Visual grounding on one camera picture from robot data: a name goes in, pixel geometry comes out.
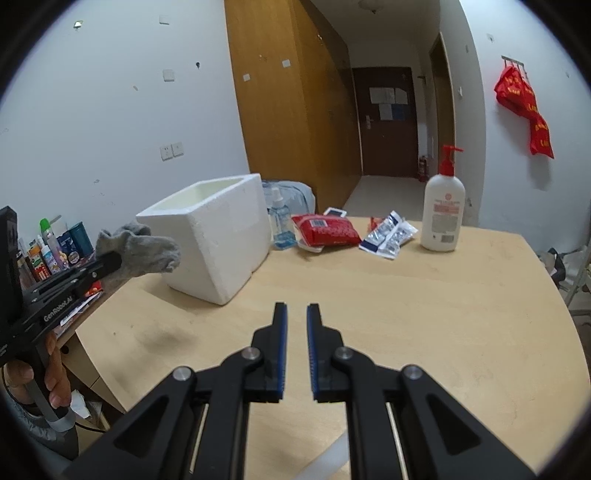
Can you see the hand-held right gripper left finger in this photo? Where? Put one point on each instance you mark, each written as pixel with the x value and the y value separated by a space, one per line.
pixel 281 369

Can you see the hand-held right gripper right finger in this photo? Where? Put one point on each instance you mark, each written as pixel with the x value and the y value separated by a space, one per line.
pixel 314 369

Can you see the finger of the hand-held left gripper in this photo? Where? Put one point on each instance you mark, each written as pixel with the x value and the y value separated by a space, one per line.
pixel 99 277
pixel 108 261

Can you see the dark grey sock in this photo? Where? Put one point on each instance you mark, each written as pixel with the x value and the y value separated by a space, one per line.
pixel 147 254

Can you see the white foam box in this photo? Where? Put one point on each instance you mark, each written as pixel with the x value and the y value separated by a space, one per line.
pixel 217 249

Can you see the person's left forearm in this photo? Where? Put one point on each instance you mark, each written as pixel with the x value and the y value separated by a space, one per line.
pixel 27 429

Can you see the person's left hand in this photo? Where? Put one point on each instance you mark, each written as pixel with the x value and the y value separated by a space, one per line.
pixel 57 378

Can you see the orange printed box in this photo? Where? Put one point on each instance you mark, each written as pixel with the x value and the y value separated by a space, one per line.
pixel 37 261

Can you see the red white printed box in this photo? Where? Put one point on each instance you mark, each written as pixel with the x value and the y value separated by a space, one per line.
pixel 81 304

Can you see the white printed bottle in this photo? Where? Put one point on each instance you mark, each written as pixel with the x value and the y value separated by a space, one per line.
pixel 51 261

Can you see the green cap spray bottle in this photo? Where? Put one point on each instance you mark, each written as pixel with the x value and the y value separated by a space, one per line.
pixel 45 230

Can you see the small clear sanitizer bottle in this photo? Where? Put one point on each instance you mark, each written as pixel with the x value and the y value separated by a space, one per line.
pixel 282 230

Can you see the red tissue packet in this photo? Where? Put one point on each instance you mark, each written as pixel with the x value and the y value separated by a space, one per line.
pixel 328 230

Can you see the clear foil wrapper packets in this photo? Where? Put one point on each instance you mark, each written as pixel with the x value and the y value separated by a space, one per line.
pixel 388 237

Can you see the small white packet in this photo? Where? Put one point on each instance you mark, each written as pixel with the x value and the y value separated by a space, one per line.
pixel 334 212

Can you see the pale blue plastic bag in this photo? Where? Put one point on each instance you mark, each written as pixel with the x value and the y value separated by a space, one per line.
pixel 300 198

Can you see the white red pump lotion bottle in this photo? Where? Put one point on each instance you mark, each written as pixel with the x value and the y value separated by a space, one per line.
pixel 443 217

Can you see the wooden wardrobe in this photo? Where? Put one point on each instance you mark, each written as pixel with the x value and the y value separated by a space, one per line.
pixel 286 129

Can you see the red fire extinguisher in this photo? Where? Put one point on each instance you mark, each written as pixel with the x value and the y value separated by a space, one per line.
pixel 422 170

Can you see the dark brown door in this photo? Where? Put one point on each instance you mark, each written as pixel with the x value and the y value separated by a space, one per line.
pixel 388 147

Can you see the black plastic bag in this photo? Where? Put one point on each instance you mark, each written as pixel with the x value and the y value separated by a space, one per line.
pixel 554 270

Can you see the blue paper notice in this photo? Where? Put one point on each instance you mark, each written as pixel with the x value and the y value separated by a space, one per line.
pixel 399 111

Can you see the large white paper notice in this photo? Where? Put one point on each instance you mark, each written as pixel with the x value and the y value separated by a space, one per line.
pixel 382 95

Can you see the wooden side door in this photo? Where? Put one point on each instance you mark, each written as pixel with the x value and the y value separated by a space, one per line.
pixel 443 115

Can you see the red hanging bag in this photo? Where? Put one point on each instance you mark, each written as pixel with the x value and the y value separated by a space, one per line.
pixel 521 101

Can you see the round ceiling lamp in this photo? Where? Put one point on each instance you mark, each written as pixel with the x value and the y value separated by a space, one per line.
pixel 371 4

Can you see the white wall socket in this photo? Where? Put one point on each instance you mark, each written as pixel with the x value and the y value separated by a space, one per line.
pixel 165 152

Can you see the white wall switch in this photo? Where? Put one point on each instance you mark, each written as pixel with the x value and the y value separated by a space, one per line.
pixel 177 149

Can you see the white blank wall plate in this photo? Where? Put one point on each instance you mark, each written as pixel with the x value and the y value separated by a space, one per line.
pixel 169 74

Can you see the grey metal bunk bed frame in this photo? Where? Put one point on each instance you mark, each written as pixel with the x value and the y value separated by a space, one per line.
pixel 582 286

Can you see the metal wall hook rack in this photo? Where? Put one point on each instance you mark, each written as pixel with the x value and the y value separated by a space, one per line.
pixel 513 62

